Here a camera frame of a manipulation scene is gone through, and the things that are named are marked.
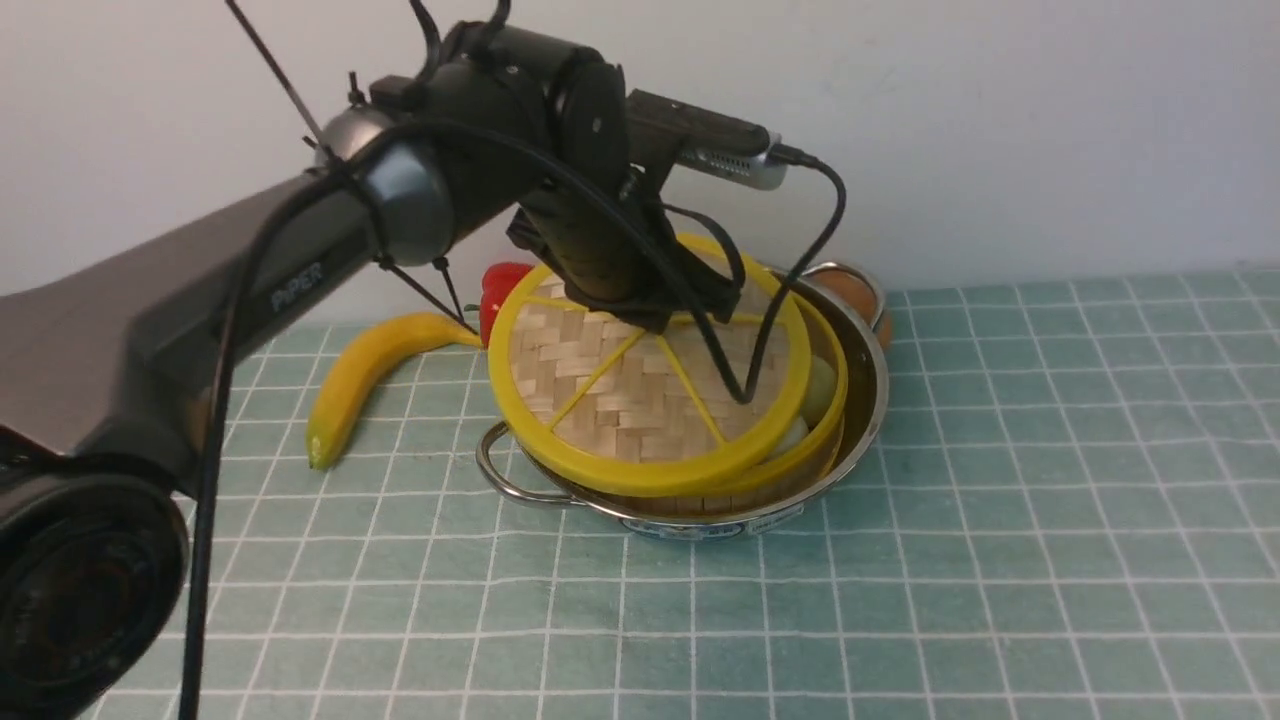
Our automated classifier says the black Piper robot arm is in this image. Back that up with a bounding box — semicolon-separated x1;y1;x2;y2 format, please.
1;10;772;719

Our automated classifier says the black camera cable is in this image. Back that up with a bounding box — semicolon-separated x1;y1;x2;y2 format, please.
660;145;849;405

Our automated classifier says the yellow banana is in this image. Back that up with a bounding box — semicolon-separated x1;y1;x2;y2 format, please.
305;313;483;471

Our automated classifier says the green checkered tablecloth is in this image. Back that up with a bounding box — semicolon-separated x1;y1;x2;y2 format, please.
200;270;1279;719

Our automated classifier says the yellow bamboo steamer lid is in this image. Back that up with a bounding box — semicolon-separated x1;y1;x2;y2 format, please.
486;265;822;498

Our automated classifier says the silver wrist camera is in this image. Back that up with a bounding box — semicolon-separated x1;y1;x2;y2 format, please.
626;88;786;191

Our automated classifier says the stainless steel pot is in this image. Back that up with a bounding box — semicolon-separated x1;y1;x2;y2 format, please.
475;263;890;542

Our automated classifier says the orange fruit behind pot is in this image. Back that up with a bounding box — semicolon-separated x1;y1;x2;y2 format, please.
808;263;893;351

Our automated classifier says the red bell pepper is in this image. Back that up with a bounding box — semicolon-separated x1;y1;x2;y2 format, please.
479;261;534;348

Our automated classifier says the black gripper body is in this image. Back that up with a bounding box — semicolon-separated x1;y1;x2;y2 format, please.
507;170;746;333

